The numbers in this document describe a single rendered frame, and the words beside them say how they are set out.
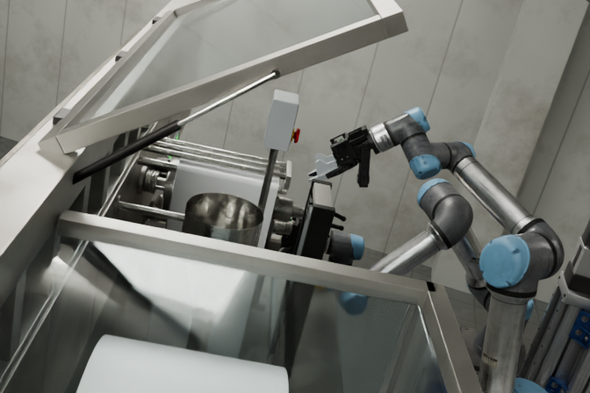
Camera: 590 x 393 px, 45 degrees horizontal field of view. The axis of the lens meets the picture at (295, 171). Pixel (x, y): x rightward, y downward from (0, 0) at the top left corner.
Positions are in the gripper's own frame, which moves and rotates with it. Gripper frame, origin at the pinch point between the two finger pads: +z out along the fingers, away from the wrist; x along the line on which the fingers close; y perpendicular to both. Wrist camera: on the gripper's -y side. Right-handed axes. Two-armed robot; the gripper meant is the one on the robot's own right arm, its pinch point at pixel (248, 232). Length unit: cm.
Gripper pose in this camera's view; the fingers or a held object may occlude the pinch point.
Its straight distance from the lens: 216.2
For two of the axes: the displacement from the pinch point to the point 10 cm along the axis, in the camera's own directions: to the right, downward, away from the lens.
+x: 0.0, 3.8, -9.2
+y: 2.2, -9.0, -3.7
